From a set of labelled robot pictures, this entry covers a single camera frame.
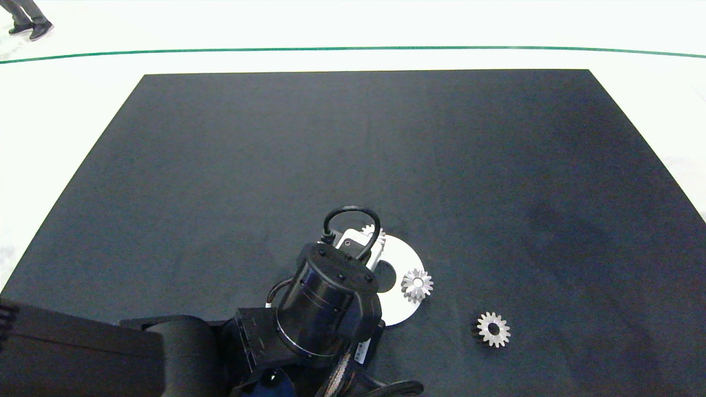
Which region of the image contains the dark table mat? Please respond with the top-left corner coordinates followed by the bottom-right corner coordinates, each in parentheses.
top-left (0, 69), bottom-right (706, 397)

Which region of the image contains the round white pin plate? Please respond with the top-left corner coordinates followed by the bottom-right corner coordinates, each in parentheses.
top-left (364, 234), bottom-right (426, 328)

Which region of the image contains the green floor tape line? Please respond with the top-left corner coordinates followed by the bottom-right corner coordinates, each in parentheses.
top-left (0, 46), bottom-right (706, 65)

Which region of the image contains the person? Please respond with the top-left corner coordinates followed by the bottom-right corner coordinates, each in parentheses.
top-left (0, 0), bottom-right (55, 42)

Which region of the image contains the black camera cable loop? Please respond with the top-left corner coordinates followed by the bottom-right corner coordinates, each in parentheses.
top-left (323, 206), bottom-right (382, 262)

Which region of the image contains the boxy wrist camera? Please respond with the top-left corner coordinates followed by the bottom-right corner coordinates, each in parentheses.
top-left (335, 229), bottom-right (387, 271)

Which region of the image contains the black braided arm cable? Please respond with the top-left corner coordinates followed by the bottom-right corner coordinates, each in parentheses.
top-left (325, 325), bottom-right (425, 397)

